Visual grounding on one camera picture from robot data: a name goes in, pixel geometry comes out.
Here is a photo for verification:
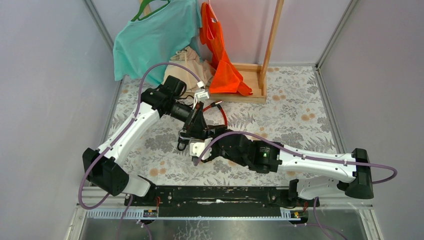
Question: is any green clothes hanger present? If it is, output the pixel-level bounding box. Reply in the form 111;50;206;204
130;0;171;22

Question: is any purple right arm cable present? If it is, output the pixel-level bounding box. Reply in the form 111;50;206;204
193;130;398;240

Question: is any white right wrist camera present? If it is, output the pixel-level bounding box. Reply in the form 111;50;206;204
189;137;213;158

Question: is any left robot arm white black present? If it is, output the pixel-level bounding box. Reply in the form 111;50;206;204
82;76;194;206

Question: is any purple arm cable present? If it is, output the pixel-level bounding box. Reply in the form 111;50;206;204
77;62;203;240
193;130;398;240

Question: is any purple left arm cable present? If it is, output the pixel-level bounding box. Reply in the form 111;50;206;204
77;62;203;240

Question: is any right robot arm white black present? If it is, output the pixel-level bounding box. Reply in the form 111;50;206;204
190;131;374;206

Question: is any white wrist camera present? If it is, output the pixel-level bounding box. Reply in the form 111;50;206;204
189;137;213;158
192;81;211;109

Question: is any teal t-shirt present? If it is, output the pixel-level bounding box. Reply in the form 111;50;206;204
112;0;202;86

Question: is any wooden clothes rack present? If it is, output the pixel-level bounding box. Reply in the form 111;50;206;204
139;0;285;104

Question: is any aluminium frame rail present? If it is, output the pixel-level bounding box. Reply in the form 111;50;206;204
80;187;372;223

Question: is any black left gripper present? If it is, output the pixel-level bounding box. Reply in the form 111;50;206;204
164;98;208;142

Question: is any black padlock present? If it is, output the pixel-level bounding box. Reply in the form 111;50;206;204
176;139;189;152

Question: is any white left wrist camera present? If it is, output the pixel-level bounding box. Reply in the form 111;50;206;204
192;81;211;109

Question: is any orange garment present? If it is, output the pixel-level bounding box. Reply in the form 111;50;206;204
199;2;253;96

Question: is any beige cloth bag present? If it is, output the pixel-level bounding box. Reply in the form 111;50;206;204
162;46;216;93

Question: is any red cable lock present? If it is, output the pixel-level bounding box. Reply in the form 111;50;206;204
202;101;229;128

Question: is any floral table mat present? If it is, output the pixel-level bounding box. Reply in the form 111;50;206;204
94;66;347;188

